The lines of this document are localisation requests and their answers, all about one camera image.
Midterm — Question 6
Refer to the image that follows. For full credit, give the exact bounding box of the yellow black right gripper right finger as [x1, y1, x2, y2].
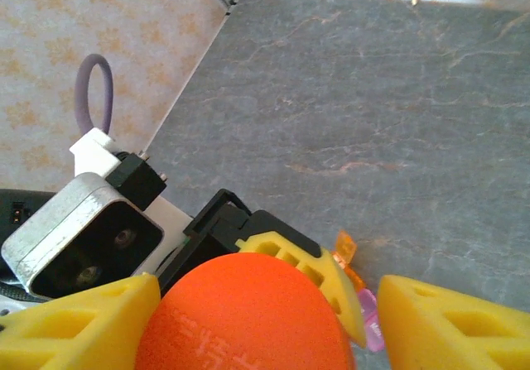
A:
[376, 274, 530, 370]

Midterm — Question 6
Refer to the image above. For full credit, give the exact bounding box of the orange pink pill organizer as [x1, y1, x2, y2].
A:
[330, 229, 387, 353]

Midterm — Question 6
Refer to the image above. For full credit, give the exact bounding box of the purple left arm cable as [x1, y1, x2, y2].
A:
[75, 53, 114, 136]

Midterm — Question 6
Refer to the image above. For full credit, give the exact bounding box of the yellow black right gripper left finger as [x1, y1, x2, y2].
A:
[0, 273, 162, 370]

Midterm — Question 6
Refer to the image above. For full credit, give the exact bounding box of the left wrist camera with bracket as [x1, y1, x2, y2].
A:
[1, 127, 194, 304]

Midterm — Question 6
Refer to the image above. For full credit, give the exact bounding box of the orange pill bottle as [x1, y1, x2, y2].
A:
[134, 252, 358, 370]

